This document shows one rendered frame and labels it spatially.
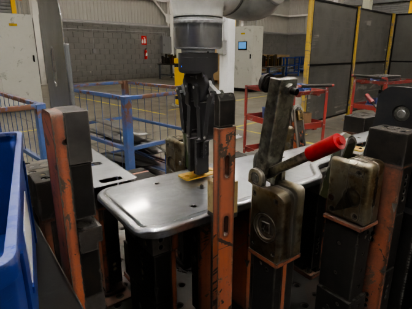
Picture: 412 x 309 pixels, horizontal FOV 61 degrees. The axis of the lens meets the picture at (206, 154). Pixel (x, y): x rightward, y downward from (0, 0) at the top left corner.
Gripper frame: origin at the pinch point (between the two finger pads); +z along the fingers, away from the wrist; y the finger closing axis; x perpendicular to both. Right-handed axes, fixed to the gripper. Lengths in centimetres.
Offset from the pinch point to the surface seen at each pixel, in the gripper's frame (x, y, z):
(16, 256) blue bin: 38, -39, -11
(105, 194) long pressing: 18.8, 2.9, 5.0
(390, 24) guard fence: -714, 336, -76
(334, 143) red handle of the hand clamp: 1.0, -31.2, -9.2
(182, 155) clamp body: -3.3, 11.4, 3.4
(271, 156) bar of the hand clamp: 0.7, -20.7, -5.0
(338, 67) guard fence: -502, 304, 5
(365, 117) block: -78, 9, 2
